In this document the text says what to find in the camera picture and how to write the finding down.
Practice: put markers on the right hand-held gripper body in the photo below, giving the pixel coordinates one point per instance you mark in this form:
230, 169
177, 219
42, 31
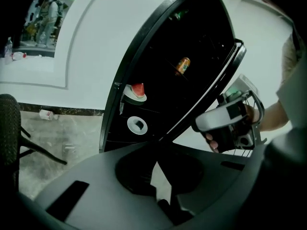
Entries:
216, 121

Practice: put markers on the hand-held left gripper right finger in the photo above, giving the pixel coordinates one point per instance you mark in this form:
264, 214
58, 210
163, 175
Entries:
223, 176

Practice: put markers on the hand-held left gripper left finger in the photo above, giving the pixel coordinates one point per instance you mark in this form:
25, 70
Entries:
103, 176

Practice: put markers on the black fridge door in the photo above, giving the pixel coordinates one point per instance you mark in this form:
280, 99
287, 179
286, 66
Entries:
216, 85

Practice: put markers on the white plate of dark food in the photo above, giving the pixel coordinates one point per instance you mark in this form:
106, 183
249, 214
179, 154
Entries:
137, 125

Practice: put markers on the white plate of watermelon food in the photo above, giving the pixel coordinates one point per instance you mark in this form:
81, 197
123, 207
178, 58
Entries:
137, 92

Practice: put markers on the black fridge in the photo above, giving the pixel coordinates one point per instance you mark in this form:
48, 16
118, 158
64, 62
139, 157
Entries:
182, 44

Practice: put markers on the person's right forearm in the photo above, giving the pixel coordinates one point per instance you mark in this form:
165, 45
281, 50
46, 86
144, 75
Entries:
274, 115

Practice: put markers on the person's right hand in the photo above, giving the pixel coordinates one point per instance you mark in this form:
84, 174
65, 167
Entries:
212, 141

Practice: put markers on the orange drink can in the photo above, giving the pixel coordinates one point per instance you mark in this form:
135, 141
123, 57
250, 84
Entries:
183, 65

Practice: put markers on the person's light shirt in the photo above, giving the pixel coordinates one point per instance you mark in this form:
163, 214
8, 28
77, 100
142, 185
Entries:
293, 75

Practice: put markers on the black woven chair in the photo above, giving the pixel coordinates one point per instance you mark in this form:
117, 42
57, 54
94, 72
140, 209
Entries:
9, 128

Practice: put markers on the red and white bottle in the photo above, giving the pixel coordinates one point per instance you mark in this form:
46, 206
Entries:
18, 55

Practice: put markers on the clear water bottle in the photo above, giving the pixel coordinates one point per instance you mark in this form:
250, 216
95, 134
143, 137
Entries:
8, 49

